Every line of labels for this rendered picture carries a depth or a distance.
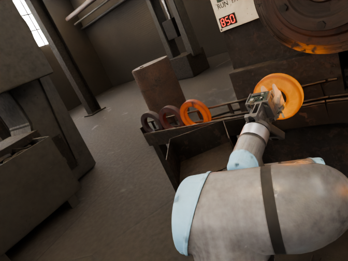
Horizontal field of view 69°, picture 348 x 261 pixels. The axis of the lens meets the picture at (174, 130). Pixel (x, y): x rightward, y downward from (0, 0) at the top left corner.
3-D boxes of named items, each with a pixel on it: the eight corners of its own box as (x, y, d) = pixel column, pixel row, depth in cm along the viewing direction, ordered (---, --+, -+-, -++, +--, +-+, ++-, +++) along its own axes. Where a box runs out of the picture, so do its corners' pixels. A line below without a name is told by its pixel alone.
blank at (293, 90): (249, 81, 90) (245, 85, 88) (293, 65, 79) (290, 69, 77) (266, 119, 94) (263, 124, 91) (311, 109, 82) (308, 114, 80)
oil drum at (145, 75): (170, 110, 440) (148, 60, 410) (197, 105, 399) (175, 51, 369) (148, 127, 402) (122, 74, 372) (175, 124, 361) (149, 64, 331)
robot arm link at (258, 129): (270, 150, 70) (243, 150, 75) (274, 138, 72) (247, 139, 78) (260, 131, 66) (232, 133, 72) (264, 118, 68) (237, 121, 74)
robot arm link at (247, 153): (229, 181, 70) (220, 161, 65) (242, 150, 76) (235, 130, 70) (258, 187, 65) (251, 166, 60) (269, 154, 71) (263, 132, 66)
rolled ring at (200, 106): (173, 110, 145) (177, 107, 147) (193, 135, 147) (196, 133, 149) (193, 95, 131) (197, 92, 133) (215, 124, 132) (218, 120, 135)
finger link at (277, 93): (280, 74, 80) (273, 92, 75) (286, 88, 83) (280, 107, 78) (271, 76, 83) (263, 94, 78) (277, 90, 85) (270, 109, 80)
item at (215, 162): (218, 247, 144) (169, 138, 120) (265, 235, 139) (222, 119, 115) (223, 280, 125) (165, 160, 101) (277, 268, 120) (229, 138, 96)
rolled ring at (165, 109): (174, 104, 143) (177, 102, 146) (154, 111, 157) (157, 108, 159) (188, 132, 148) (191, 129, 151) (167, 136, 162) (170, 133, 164)
